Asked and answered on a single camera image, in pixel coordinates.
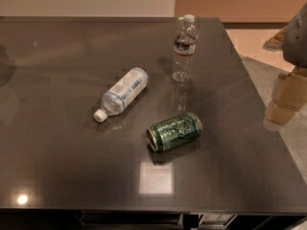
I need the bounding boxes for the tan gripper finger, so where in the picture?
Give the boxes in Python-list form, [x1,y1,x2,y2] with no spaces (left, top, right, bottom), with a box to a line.
[263,68,307,131]

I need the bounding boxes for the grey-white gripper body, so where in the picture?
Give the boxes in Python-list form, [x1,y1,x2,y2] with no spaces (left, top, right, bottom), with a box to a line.
[283,3,307,68]

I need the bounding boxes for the green soda can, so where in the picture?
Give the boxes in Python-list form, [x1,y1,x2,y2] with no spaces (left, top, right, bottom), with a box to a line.
[147,112,202,152]

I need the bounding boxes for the upright clear water bottle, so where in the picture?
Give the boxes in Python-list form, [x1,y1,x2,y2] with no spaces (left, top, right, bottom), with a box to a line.
[172,14,199,82]

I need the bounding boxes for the lying white-label plastic bottle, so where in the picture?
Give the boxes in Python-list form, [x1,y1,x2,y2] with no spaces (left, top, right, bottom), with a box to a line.
[93,67,149,123]

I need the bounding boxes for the dark drawer under table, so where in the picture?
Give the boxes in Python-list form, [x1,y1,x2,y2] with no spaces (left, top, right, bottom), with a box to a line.
[78,211,236,230]

